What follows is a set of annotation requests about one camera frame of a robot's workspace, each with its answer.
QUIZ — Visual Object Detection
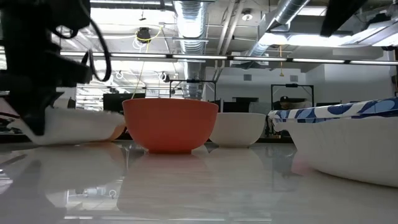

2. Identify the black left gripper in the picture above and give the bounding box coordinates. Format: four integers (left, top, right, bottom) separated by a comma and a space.
0, 0, 93, 137

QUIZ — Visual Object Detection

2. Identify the paper bowl blue floral print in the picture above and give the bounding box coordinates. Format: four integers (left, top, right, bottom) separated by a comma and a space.
267, 96, 398, 189
19, 106, 126, 146

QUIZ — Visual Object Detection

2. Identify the orange plastic bowl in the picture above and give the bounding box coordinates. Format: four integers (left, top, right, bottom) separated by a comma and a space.
122, 98, 220, 154

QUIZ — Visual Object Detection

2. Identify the black monitor screen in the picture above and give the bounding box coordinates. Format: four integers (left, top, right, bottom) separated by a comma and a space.
103, 92, 146, 114

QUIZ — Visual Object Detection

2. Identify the yellow plastic bowl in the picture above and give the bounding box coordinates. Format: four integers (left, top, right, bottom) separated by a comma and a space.
108, 121, 127, 142

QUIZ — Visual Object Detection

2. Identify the long ceiling light bar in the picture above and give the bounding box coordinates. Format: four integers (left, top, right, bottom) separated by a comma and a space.
58, 51, 398, 66

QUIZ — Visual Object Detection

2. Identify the white plastic bowl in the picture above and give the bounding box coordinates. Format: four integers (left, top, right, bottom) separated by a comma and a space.
208, 112, 267, 149

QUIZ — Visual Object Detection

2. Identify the person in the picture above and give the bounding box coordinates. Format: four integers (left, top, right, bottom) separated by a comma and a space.
273, 95, 312, 111

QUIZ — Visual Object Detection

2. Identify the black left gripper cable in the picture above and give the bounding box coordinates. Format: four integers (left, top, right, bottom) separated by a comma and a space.
55, 17, 112, 83

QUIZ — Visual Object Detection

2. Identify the thin yellow reel cord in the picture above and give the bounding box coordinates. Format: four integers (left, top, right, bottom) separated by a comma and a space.
130, 27, 164, 100

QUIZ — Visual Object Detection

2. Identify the black ceiling cable reel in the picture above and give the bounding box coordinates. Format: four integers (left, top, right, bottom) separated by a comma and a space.
136, 27, 152, 44

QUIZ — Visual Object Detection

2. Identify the black metal rig frame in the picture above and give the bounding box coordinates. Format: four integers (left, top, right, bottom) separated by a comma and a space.
270, 83, 315, 110
169, 79, 218, 103

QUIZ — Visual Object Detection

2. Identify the wide silver ventilation duct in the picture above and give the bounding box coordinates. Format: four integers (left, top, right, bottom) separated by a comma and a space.
172, 0, 209, 98

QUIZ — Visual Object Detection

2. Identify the slanted silver ventilation duct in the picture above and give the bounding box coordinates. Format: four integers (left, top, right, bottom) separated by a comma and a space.
248, 0, 312, 57

